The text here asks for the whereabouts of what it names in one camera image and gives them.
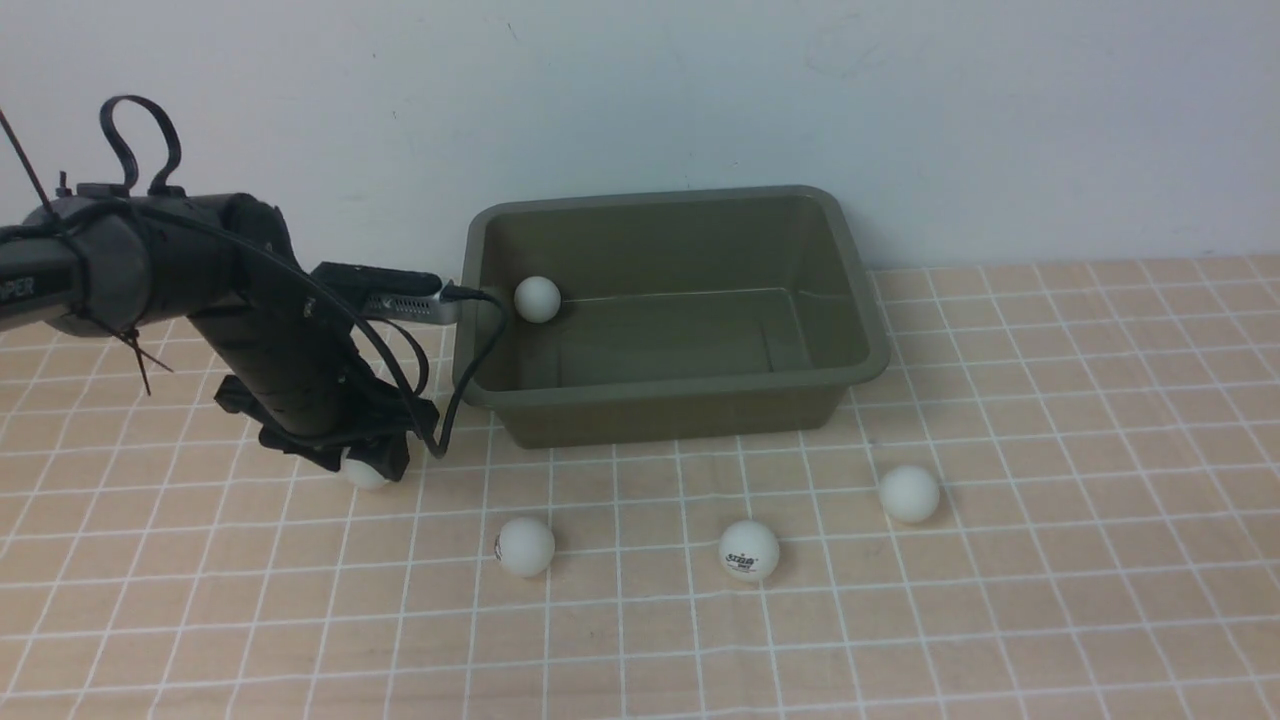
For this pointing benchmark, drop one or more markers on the white ping-pong ball black logo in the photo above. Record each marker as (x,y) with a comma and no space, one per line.
(749,551)

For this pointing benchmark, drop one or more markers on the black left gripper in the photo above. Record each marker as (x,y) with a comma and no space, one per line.
(360,413)

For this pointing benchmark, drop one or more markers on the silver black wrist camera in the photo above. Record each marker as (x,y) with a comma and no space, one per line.
(390,294)

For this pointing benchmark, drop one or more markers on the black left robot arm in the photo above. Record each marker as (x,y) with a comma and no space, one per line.
(99,268)

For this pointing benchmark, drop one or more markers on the olive green plastic bin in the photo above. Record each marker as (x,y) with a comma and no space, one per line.
(684,314)

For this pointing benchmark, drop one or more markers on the peach checkered tablecloth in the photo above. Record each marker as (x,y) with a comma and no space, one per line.
(1106,437)

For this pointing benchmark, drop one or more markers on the white ping-pong ball red mark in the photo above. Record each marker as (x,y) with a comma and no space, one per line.
(525,547)

